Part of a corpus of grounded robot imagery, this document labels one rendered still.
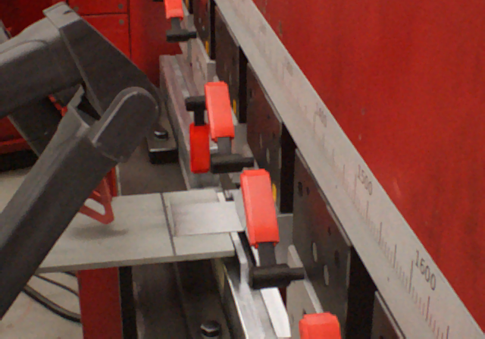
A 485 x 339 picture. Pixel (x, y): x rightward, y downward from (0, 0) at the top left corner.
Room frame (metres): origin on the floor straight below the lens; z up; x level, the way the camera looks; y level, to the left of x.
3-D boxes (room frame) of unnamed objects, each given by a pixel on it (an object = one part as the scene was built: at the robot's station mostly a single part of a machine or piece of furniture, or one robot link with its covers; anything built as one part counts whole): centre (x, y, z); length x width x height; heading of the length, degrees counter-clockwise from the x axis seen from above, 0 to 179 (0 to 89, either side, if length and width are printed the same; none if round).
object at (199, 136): (0.98, 0.05, 1.20); 0.04 x 0.02 x 0.10; 101
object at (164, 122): (1.73, 0.18, 0.89); 0.30 x 0.05 x 0.03; 11
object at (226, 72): (0.97, -0.02, 1.26); 0.15 x 0.09 x 0.17; 11
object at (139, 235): (1.12, 0.16, 1.00); 0.26 x 0.18 x 0.01; 101
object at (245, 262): (1.12, 0.01, 0.99); 0.20 x 0.03 x 0.03; 11
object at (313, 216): (0.58, -0.09, 1.26); 0.15 x 0.09 x 0.17; 11
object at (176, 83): (1.69, 0.11, 0.92); 0.50 x 0.06 x 0.10; 11
